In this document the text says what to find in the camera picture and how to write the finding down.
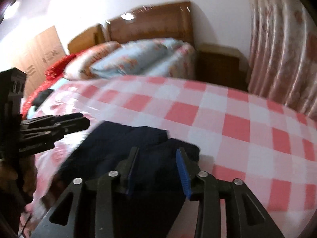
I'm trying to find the red grey striped sweater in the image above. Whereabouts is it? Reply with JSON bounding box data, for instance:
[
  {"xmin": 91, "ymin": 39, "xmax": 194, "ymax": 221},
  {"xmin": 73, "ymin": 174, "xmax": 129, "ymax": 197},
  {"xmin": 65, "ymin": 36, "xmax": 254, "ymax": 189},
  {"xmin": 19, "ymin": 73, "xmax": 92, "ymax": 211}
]
[{"xmin": 44, "ymin": 121, "xmax": 200, "ymax": 237}]

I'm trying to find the left hand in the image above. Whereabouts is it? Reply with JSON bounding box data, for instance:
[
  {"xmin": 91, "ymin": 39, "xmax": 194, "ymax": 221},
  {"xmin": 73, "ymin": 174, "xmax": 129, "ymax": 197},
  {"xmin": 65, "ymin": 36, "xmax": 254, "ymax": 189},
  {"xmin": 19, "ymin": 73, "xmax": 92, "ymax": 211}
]
[{"xmin": 1, "ymin": 155, "xmax": 38, "ymax": 206}]

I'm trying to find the black cloth on bed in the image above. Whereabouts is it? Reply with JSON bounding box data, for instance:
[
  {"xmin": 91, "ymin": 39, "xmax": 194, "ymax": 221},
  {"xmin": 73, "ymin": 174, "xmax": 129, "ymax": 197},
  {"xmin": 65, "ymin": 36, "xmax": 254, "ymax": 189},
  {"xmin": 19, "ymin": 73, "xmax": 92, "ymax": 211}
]
[{"xmin": 32, "ymin": 89, "xmax": 54, "ymax": 108}]

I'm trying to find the orange floral pillow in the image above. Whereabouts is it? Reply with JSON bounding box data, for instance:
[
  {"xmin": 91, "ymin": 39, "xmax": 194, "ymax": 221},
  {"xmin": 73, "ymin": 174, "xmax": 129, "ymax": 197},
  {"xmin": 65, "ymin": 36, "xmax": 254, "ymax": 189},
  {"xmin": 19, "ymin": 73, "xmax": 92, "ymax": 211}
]
[{"xmin": 63, "ymin": 41, "xmax": 121, "ymax": 81}]

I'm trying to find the pink checkered bed sheet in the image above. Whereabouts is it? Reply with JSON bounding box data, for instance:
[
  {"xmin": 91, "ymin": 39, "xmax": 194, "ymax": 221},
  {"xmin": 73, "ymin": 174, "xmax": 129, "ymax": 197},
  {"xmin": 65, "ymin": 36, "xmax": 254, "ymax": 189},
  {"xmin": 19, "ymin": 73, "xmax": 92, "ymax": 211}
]
[{"xmin": 35, "ymin": 76, "xmax": 316, "ymax": 237}]

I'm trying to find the small wooden headboard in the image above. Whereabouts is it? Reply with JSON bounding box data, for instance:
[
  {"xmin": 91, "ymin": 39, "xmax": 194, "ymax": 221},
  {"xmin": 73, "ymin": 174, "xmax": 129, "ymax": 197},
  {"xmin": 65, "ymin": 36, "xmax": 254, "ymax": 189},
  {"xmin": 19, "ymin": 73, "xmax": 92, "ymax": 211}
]
[{"xmin": 68, "ymin": 24, "xmax": 105, "ymax": 54}]

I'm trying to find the light blue floral quilt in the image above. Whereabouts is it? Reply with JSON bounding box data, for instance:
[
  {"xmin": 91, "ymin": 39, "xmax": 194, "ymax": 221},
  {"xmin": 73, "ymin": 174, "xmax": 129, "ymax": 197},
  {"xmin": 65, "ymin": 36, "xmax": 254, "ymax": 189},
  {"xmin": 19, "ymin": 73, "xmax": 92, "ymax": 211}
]
[{"xmin": 89, "ymin": 38, "xmax": 185, "ymax": 79}]

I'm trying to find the wooden nightstand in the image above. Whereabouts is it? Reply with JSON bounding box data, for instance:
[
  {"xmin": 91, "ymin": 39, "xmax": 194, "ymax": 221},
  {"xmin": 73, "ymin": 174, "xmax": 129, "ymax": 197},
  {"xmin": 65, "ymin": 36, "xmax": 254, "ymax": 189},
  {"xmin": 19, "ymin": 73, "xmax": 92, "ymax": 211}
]
[{"xmin": 196, "ymin": 44, "xmax": 249, "ymax": 92}]

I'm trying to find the large wooden headboard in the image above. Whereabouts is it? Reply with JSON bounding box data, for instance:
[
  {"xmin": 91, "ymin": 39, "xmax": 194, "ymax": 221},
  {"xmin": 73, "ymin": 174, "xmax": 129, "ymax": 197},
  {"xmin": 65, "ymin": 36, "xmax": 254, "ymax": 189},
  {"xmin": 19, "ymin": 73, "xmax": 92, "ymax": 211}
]
[{"xmin": 105, "ymin": 0, "xmax": 194, "ymax": 45}]

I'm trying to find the floral pink curtain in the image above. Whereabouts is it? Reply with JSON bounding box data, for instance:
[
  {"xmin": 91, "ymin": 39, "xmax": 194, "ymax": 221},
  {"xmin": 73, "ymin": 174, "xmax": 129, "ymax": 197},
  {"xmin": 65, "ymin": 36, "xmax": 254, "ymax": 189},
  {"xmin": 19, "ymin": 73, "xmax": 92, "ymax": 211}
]
[{"xmin": 248, "ymin": 0, "xmax": 316, "ymax": 120}]

